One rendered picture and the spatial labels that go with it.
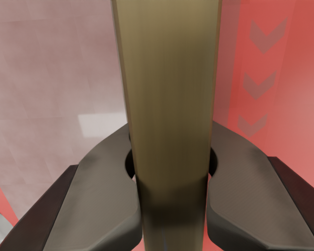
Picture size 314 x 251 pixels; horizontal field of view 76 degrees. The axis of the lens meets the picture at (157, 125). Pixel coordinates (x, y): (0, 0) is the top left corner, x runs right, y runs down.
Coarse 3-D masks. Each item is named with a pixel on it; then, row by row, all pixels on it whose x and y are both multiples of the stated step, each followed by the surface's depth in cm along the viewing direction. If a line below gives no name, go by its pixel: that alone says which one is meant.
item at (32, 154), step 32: (0, 128) 18; (32, 128) 18; (64, 128) 18; (96, 128) 18; (288, 128) 18; (0, 160) 20; (32, 160) 20; (64, 160) 20; (288, 160) 19; (0, 192) 22; (32, 192) 22
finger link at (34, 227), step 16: (64, 176) 8; (48, 192) 7; (64, 192) 7; (32, 208) 7; (48, 208) 7; (16, 224) 6; (32, 224) 6; (48, 224) 6; (16, 240) 6; (32, 240) 6
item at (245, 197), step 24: (216, 144) 9; (240, 144) 9; (216, 168) 9; (240, 168) 8; (264, 168) 8; (216, 192) 7; (240, 192) 7; (264, 192) 7; (216, 216) 6; (240, 216) 6; (264, 216) 6; (288, 216) 6; (216, 240) 7; (240, 240) 6; (264, 240) 5; (288, 240) 5; (312, 240) 5
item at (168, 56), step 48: (144, 0) 5; (192, 0) 5; (144, 48) 5; (192, 48) 5; (144, 96) 6; (192, 96) 6; (144, 144) 7; (192, 144) 7; (144, 192) 8; (192, 192) 8; (144, 240) 10; (192, 240) 9
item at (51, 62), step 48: (0, 0) 14; (48, 0) 14; (96, 0) 14; (0, 48) 15; (48, 48) 15; (96, 48) 15; (288, 48) 15; (0, 96) 17; (48, 96) 17; (96, 96) 17; (288, 96) 16
